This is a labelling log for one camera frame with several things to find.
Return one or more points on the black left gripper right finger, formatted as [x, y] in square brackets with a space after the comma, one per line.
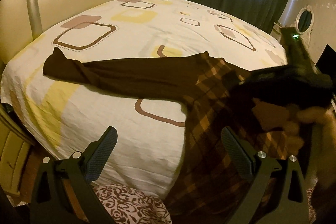
[277, 193]

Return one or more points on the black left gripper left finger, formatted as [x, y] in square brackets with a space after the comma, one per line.
[51, 204]

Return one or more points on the brown plaid knit sweater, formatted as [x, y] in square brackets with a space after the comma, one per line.
[208, 183]

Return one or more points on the person right hand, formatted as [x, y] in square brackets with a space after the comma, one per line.
[296, 124]

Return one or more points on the black flat screen television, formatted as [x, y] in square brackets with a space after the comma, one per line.
[327, 61]

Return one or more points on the white vanity dressing table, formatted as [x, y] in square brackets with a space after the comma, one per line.
[276, 31]

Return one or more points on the wooden bedside cabinet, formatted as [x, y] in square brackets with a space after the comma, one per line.
[14, 151]

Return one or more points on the patterned white bed sheet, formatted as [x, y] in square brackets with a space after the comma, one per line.
[66, 117]

